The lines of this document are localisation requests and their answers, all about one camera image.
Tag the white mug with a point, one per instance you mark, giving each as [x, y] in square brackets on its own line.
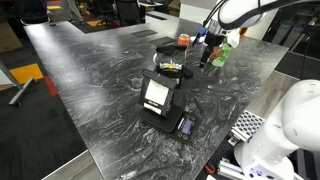
[155, 60]

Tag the grey metal stand frame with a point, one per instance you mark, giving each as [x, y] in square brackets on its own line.
[18, 87]

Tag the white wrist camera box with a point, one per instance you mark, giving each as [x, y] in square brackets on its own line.
[234, 38]

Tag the brown cardboard box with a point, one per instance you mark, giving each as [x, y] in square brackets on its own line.
[8, 38]

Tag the aluminium extrusion rail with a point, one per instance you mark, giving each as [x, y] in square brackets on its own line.
[230, 170]

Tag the black bag with gold print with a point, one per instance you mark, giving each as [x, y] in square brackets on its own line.
[171, 63]

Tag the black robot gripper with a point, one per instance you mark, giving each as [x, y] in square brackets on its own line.
[215, 36]

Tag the black bag with white label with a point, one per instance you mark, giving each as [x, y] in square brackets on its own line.
[156, 95]

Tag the perforated metal plate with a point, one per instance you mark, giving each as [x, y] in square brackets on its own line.
[247, 125]

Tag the green snack bag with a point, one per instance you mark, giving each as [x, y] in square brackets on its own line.
[222, 56]

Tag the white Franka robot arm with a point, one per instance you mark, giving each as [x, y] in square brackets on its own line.
[290, 133]

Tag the black digital kitchen scale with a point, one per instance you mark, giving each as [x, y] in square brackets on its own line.
[171, 122]

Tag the black round coaster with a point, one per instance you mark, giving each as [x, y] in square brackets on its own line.
[188, 73]

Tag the orange drink can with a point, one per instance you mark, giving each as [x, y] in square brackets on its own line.
[183, 40]

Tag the black office chair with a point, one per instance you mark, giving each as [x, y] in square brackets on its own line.
[128, 11]

